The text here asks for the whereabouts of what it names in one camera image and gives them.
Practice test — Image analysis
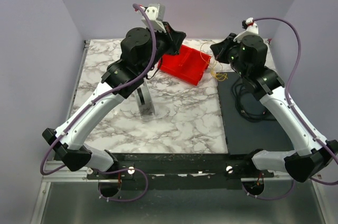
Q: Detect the white plastic cable spool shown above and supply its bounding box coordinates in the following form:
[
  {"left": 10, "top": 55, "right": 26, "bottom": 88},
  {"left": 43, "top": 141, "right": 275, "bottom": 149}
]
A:
[{"left": 134, "top": 80, "right": 156, "bottom": 116}]

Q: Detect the thin yellow wire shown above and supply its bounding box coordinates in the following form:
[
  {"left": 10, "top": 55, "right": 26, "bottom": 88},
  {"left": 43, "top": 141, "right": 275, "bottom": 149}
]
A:
[{"left": 200, "top": 40, "right": 228, "bottom": 81}]

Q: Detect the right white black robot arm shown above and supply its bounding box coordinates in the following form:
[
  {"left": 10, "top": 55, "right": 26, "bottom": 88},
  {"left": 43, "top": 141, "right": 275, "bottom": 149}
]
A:
[{"left": 210, "top": 33, "right": 337, "bottom": 182}]

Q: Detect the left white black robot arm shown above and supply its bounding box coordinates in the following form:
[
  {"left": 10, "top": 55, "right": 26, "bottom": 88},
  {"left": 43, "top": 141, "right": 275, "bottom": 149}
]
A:
[{"left": 42, "top": 22, "right": 186, "bottom": 172}]

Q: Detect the red plastic bin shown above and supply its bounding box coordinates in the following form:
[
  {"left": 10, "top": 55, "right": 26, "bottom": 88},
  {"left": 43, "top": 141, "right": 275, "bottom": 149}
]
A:
[{"left": 157, "top": 45, "right": 211, "bottom": 86}]

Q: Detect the black flat box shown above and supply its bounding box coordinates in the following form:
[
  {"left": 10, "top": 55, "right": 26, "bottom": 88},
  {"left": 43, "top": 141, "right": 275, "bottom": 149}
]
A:
[{"left": 217, "top": 72, "right": 294, "bottom": 155}]

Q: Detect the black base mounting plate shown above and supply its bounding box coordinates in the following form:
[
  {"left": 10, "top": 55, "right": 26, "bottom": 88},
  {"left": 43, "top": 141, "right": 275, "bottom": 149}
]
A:
[{"left": 87, "top": 153, "right": 274, "bottom": 190}]

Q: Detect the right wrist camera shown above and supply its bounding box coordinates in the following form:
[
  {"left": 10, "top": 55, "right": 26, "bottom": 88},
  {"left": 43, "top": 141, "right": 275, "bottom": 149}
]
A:
[{"left": 233, "top": 17, "right": 259, "bottom": 43}]

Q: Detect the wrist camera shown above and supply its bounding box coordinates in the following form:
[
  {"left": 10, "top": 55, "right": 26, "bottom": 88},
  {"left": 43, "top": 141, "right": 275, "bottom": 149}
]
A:
[
  {"left": 141, "top": 3, "right": 166, "bottom": 33},
  {"left": 233, "top": 17, "right": 259, "bottom": 43}
]

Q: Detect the black coiled cable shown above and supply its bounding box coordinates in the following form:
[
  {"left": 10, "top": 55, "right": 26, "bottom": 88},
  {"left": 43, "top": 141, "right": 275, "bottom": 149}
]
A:
[{"left": 231, "top": 76, "right": 277, "bottom": 123}]

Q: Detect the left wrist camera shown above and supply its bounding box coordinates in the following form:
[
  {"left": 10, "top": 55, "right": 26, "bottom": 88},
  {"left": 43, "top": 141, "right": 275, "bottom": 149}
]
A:
[{"left": 141, "top": 3, "right": 166, "bottom": 33}]

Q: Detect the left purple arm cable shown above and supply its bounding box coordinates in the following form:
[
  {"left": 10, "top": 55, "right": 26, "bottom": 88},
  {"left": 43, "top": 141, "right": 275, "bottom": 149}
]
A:
[{"left": 39, "top": 3, "right": 156, "bottom": 176}]

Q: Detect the aluminium extrusion rail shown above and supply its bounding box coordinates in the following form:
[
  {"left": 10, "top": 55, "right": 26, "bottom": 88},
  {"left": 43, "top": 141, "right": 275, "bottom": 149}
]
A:
[{"left": 43, "top": 158, "right": 324, "bottom": 183}]

